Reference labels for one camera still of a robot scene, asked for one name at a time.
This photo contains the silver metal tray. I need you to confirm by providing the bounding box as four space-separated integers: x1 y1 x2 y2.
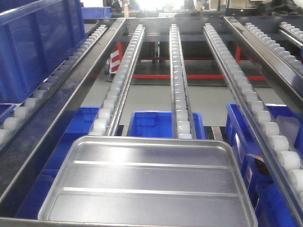
38 136 258 227

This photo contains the dark tray far left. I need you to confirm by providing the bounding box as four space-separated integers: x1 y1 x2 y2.
83 19 99 36

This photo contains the blue bin lower centre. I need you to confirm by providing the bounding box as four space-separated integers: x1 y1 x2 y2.
127 110 206 139

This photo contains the blue bin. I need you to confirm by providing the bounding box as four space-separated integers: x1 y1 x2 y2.
225 103 295 227
127 110 206 139
15 106 99 219

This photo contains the centre white roller track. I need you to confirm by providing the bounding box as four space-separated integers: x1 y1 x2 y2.
169 24 196 139

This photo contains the centre-left white roller track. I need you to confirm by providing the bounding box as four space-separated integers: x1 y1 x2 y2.
88 24 145 136

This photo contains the red white striped barrier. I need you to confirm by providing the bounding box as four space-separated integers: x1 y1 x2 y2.
107 42 123 74

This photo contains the blue bin lower left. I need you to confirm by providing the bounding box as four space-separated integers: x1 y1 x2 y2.
15 106 99 219

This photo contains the left white roller track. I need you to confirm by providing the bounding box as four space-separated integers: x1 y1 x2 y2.
0 25 107 146

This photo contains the blue crate far background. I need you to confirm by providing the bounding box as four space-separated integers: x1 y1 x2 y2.
81 7 112 19

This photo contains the large blue crate upper left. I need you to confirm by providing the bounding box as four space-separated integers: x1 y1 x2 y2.
0 0 86 103

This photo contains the centre-right white roller track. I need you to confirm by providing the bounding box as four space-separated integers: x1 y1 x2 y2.
203 23 303 197

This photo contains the blue bin lower right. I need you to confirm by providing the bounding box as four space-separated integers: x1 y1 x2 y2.
225 103 295 227

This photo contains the far right white roller track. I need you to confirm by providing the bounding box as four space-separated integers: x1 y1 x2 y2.
245 23 303 77

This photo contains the red floor frame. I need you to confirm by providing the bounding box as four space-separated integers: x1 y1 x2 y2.
89 42 266 81

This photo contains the left metal divider rail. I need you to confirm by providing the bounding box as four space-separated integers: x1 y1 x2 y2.
0 18 126 217

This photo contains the metal divider rail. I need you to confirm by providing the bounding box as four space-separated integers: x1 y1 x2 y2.
224 17 303 114
0 18 126 217

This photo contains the right metal divider rail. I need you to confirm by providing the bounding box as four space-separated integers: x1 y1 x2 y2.
224 17 303 114

